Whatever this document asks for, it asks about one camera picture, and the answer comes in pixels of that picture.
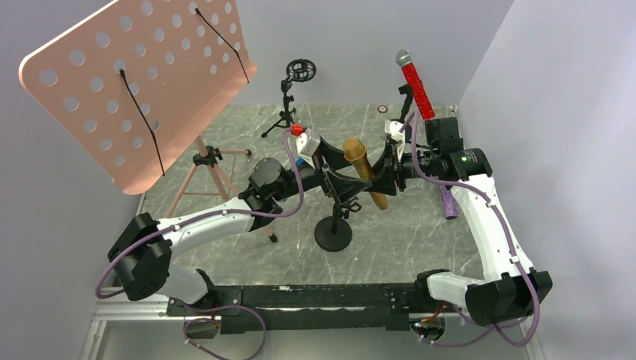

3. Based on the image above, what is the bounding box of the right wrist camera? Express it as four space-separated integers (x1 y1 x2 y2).
383 120 409 144

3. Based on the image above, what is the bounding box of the black tripod shock mount stand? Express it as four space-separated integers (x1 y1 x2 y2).
260 58 317 138

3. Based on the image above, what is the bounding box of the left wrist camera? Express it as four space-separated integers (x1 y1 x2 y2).
291 124 321 169

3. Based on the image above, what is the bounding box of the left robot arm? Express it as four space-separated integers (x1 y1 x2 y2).
94 134 371 304

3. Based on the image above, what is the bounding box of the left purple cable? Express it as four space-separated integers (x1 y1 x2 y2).
94 127 305 360

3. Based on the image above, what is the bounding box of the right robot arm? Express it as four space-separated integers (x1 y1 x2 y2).
383 117 553 326

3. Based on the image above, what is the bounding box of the gold microphone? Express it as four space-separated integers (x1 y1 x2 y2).
343 137 389 210

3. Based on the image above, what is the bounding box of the red glitter microphone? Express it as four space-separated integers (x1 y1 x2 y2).
395 49 435 120

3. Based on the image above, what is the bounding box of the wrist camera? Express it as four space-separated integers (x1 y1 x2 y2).
383 120 409 144
291 124 321 169

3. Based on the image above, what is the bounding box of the black round mic stand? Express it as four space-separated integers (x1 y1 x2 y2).
314 197 362 252
397 84 413 124

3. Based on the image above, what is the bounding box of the purple glitter microphone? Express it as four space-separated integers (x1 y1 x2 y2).
439 185 458 220

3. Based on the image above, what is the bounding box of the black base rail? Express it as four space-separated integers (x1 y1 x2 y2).
166 282 443 335

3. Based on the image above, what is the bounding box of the pink perforated music stand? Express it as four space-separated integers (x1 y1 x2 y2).
18 0 261 230

